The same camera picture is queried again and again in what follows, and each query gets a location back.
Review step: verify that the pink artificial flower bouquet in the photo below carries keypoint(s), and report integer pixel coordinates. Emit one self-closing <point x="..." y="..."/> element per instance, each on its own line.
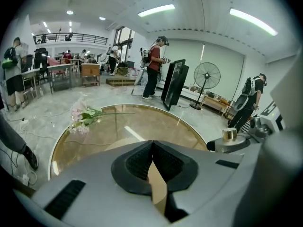
<point x="81" y="117"/>

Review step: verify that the green black backpack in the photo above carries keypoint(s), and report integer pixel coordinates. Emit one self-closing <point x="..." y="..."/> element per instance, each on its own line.
<point x="9" y="59"/>

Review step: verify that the wicker chair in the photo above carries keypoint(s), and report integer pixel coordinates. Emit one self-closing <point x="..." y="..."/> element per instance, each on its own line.
<point x="123" y="72"/>

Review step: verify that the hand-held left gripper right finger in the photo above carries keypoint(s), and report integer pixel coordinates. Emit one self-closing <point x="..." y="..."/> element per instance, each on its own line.
<point x="180" y="171"/>

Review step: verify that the grey metal table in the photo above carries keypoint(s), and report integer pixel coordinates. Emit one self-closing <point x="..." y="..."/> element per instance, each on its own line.
<point x="59" y="67"/>

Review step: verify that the black office chair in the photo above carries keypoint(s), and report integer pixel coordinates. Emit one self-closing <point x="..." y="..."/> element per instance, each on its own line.
<point x="41" y="58"/>

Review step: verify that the white desk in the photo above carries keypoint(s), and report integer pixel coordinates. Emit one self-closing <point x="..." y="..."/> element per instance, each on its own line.
<point x="29" y="72"/>

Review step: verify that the black pedestal fan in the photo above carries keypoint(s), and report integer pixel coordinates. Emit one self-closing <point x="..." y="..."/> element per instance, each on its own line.
<point x="206" y="75"/>

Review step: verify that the low wooden bench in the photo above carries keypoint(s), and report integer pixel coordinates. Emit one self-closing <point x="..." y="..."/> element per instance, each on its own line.
<point x="214" y="102"/>

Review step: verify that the black framed panel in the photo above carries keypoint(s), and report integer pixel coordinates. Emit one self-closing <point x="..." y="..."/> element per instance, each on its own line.
<point x="175" y="84"/>

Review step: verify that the black balcony railing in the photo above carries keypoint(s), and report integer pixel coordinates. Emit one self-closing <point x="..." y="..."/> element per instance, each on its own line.
<point x="71" y="37"/>

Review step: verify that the white power adapter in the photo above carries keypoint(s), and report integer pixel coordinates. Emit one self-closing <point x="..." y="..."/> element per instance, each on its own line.
<point x="25" y="178"/>

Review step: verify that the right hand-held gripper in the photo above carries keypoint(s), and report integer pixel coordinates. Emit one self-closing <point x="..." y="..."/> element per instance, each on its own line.
<point x="265" y="125"/>

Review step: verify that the low wooden platform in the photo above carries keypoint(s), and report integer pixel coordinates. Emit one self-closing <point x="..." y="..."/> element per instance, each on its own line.
<point x="120" y="81"/>

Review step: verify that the person's black shoe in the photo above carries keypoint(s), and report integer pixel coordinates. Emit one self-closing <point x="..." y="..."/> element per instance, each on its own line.
<point x="32" y="158"/>

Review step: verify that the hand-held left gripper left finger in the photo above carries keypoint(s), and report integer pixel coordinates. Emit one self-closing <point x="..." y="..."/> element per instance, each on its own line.
<point x="132" y="171"/>

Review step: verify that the long ceiling light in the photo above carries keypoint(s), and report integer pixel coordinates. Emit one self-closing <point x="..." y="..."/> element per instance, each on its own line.
<point x="156" y="10"/>
<point x="253" y="21"/>

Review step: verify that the person's left leg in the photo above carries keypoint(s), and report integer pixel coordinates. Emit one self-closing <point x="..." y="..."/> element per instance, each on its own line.
<point x="11" y="136"/>

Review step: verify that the wooden cabinet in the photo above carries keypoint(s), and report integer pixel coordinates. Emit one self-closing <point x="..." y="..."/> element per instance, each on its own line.
<point x="90" y="72"/>

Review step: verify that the grey container with gold knob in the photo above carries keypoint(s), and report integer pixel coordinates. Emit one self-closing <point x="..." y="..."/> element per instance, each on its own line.
<point x="230" y="143"/>

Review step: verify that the round ceiling light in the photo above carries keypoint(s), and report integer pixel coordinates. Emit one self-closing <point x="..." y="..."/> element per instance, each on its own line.
<point x="102" y="18"/>
<point x="69" y="12"/>

